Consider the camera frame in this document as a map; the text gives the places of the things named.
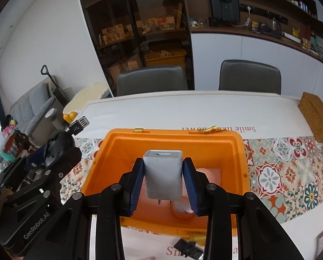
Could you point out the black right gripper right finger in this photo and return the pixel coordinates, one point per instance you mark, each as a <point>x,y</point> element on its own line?
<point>260,235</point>

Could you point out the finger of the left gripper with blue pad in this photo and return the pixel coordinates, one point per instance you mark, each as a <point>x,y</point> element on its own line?
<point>36,159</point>

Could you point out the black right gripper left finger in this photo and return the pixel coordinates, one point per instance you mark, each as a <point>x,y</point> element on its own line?
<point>115,201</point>

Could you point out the white usb wall charger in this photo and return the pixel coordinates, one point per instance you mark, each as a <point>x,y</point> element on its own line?
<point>163,171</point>

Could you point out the round pink deer night light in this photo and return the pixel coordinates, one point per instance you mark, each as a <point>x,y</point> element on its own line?
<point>201,195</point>

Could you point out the grey sofa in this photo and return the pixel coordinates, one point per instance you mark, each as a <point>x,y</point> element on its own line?
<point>30,109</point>

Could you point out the patterned table runner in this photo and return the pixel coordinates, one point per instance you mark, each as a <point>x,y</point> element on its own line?
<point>286,173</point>

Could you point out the black bike light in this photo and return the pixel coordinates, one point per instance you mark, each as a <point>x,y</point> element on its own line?
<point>189,249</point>

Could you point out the orange plastic storage box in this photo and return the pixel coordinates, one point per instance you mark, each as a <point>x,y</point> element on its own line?
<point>163,206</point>

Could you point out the dark grey chair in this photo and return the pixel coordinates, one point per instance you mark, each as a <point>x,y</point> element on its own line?
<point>248,76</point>
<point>151,79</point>

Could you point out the woven wicker tissue box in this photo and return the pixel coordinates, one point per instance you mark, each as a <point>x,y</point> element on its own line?
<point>311,106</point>

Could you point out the dark display cabinet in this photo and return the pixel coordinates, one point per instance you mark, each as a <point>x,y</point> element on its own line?
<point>135,34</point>

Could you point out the black coffee machine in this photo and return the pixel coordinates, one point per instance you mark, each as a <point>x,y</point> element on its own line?
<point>226,10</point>

